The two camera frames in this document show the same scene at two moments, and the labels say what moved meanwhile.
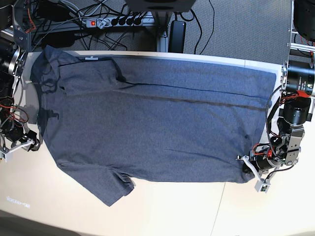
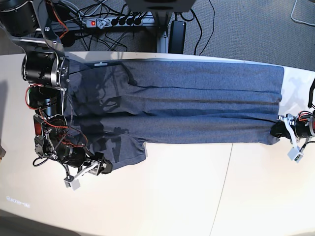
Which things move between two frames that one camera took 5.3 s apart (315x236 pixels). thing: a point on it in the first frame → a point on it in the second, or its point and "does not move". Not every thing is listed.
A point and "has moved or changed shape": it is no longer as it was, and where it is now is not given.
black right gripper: (263, 162) → (302, 129)
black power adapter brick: (177, 37) does not move
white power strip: (101, 23) does not move
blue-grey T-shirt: (110, 121) has moved or changed shape
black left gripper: (15, 133) → (75, 157)
